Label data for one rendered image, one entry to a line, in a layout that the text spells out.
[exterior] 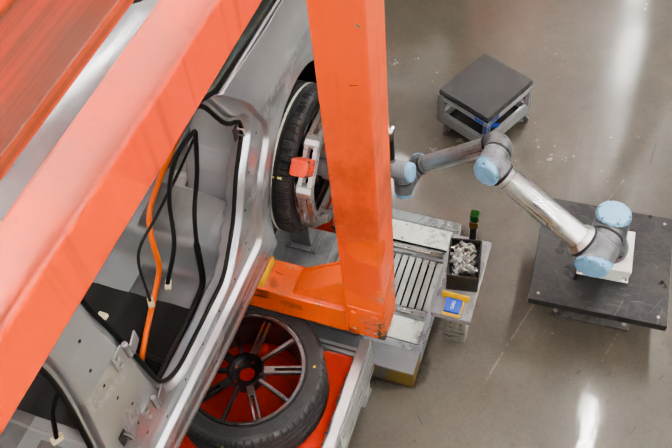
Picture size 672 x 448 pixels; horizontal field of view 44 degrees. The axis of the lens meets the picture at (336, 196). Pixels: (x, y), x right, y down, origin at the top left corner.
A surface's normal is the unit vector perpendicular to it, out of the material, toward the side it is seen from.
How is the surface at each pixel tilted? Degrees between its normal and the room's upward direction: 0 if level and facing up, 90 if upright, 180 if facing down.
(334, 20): 90
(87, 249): 90
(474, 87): 0
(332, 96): 90
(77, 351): 81
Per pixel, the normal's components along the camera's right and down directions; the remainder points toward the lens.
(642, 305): -0.07, -0.62
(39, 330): 0.94, 0.21
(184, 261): -0.33, 0.65
